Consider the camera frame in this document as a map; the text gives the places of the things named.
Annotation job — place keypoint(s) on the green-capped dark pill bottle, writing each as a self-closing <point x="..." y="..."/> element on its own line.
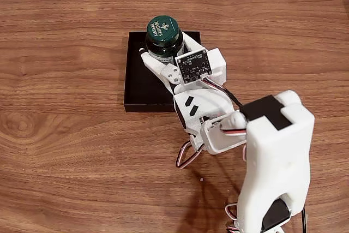
<point x="162" y="32"/>

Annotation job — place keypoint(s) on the black open box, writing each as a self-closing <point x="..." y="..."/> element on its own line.
<point x="136" y="80"/>

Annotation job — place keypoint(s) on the gripper camera circuit board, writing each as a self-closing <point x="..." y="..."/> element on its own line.
<point x="194" y="66"/>

